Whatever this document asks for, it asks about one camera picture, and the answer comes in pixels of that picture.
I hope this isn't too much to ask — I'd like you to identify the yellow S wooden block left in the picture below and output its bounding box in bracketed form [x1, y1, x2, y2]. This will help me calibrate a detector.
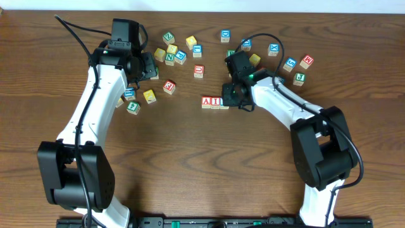
[166, 44, 178, 54]

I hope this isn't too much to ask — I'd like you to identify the blue S wooden block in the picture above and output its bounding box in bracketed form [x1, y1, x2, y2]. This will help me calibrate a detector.
[283, 57, 297, 72]

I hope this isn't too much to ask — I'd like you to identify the blue D wooden block right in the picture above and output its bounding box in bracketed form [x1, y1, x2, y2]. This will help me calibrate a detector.
[240, 39, 252, 51]

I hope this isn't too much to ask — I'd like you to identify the red U wooden block left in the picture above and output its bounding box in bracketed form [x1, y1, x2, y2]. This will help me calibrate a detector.
[194, 65, 204, 78]

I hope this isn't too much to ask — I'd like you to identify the red E wooden block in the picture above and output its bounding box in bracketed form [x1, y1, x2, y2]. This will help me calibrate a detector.
[163, 80, 176, 95]

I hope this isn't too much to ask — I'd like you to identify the green B wooden block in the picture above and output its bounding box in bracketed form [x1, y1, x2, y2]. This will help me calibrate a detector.
[227, 49, 235, 57]

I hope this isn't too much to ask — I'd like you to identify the blue d wooden block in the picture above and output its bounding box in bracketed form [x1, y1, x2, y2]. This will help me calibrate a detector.
[220, 30, 230, 43]
[240, 39, 252, 51]

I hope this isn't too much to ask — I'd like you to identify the green R wooden block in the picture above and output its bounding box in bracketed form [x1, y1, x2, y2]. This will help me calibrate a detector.
[150, 67, 159, 80]

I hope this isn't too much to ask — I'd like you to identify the blue P wooden block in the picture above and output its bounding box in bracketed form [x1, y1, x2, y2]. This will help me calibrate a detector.
[175, 50, 187, 65]

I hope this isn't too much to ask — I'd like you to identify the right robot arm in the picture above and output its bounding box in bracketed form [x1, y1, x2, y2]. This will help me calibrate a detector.
[222, 68, 364, 227]

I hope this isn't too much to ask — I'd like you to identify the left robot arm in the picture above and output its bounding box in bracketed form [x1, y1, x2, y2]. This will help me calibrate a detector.
[37, 48, 156, 227]

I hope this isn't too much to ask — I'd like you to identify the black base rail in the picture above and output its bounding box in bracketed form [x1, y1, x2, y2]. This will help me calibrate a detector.
[56, 217, 373, 228]

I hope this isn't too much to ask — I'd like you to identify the green J wooden block right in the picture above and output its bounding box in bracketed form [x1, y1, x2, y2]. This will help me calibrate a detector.
[293, 72, 306, 86]

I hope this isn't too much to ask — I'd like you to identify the yellow K wooden block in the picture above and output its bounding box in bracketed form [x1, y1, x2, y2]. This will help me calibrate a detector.
[143, 89, 157, 104]

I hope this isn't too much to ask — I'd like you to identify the yellow C wooden block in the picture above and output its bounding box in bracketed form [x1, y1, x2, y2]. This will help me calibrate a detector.
[249, 54, 261, 67]

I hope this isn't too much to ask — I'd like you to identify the blue 2 wooden block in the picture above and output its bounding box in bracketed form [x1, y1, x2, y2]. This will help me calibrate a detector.
[220, 98, 229, 110]

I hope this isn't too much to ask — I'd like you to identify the green N wooden block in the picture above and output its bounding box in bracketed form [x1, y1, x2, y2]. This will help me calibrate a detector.
[165, 53, 175, 66]

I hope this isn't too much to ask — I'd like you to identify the blue D wooden block far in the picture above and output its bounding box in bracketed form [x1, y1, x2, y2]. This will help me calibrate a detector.
[220, 30, 230, 43]

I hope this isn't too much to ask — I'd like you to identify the red A wooden block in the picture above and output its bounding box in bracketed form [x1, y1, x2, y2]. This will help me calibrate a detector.
[201, 96, 211, 109]

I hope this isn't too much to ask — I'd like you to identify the blue T wooden block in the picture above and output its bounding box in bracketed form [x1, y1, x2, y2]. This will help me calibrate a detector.
[123, 87, 136, 101]

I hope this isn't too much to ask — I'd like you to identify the red I wooden block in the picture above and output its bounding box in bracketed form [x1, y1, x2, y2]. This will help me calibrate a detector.
[211, 97, 221, 109]

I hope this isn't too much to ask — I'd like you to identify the red M wooden block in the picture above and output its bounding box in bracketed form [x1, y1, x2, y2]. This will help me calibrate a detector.
[299, 54, 314, 69]

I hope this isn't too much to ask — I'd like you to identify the green Z wooden block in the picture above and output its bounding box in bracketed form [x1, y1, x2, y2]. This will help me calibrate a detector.
[163, 32, 175, 45]

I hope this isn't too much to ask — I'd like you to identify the yellow G wooden block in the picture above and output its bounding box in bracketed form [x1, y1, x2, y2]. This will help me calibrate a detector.
[116, 98, 124, 108]

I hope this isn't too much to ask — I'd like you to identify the blue X wooden block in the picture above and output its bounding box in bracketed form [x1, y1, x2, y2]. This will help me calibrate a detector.
[268, 43, 280, 56]

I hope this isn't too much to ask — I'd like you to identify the green 4 wooden block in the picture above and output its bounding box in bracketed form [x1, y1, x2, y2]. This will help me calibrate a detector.
[127, 101, 140, 115]

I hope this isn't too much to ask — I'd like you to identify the yellow O wooden block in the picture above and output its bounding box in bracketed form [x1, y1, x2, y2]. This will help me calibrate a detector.
[186, 35, 197, 50]

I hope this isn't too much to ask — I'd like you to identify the yellow picture wooden block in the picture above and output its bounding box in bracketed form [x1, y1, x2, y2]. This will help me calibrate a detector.
[154, 48, 166, 62]

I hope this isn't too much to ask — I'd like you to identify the blue L wooden block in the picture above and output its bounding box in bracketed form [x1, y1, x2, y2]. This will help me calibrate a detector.
[192, 44, 203, 58]

